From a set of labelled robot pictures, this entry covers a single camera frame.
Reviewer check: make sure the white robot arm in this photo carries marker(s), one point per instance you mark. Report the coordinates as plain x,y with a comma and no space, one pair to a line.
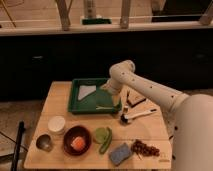
192,148

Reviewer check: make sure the dark red bowl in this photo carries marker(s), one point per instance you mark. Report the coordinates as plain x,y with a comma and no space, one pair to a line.
71,134

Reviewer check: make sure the blue sponge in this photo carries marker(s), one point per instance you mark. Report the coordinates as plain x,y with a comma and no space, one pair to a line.
119,154

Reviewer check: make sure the brown dried grape bunch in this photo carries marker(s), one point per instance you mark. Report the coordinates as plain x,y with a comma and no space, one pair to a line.
141,148

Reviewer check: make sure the brown black-edged box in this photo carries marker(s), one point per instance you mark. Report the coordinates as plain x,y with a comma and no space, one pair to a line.
134,98

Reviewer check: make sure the green plastic tray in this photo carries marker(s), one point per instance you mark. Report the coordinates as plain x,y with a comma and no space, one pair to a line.
88,104

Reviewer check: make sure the green block on ledge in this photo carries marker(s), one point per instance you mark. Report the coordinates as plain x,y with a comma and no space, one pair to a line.
95,21

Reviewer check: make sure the orange fruit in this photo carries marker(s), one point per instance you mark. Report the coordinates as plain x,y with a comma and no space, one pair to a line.
78,143

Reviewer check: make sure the green lime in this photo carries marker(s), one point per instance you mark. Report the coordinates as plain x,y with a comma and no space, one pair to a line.
100,135

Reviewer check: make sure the green chili pepper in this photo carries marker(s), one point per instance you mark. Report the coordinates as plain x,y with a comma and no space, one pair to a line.
106,144

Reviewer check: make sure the black pole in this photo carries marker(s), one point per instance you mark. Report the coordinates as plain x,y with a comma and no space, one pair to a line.
18,141

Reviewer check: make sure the small metal cup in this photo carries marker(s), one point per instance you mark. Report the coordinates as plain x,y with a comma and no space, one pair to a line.
44,142

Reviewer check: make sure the white round lidded container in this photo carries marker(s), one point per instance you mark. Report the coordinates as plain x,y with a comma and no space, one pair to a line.
56,125

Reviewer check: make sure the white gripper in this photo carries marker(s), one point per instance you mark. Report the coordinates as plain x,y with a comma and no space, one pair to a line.
112,86

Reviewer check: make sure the pale yellow banana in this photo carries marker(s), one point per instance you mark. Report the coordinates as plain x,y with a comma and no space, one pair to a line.
104,108

